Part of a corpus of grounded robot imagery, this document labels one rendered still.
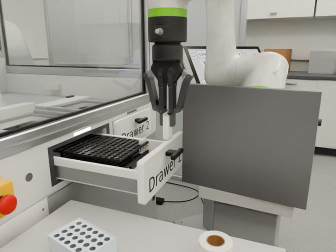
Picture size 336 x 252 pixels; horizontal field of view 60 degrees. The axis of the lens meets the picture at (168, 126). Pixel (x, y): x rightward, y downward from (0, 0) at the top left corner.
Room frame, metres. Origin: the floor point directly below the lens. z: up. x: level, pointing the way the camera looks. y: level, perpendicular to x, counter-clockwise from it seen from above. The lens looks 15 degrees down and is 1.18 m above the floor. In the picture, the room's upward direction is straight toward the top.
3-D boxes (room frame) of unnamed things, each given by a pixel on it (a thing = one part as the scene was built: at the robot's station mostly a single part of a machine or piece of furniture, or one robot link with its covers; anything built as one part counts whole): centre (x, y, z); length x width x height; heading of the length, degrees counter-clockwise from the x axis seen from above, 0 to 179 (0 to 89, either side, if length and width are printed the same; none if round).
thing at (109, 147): (0.83, 0.20, 0.87); 0.22 x 0.18 x 0.06; 68
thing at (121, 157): (0.80, 0.10, 0.90); 0.18 x 0.02 x 0.01; 158
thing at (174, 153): (0.75, -0.01, 0.91); 0.07 x 0.04 x 0.01; 158
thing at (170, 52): (0.72, 0.00, 1.15); 0.08 x 0.07 x 0.09; 69
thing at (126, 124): (1.15, 0.14, 0.87); 0.29 x 0.02 x 0.11; 158
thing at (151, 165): (0.76, 0.01, 0.87); 0.29 x 0.02 x 0.11; 158
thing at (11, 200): (0.53, 0.33, 0.88); 0.04 x 0.03 x 0.04; 158
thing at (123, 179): (0.84, 0.21, 0.86); 0.40 x 0.26 x 0.06; 68
